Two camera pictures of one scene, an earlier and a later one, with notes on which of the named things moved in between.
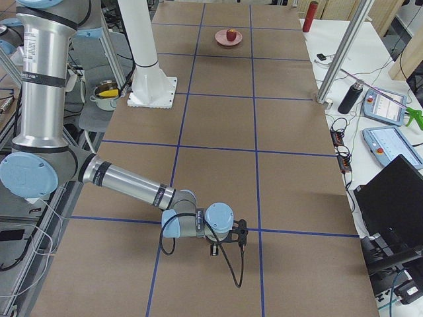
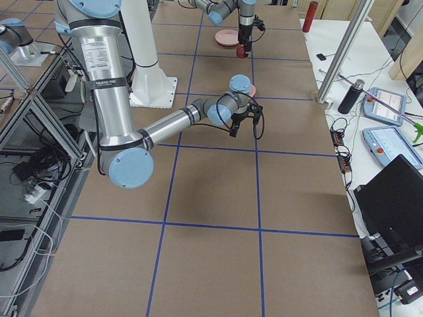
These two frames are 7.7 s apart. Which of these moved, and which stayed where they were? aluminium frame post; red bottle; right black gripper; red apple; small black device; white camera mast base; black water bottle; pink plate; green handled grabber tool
Moved: green handled grabber tool; red apple; right black gripper
Stayed: aluminium frame post; small black device; white camera mast base; black water bottle; red bottle; pink plate
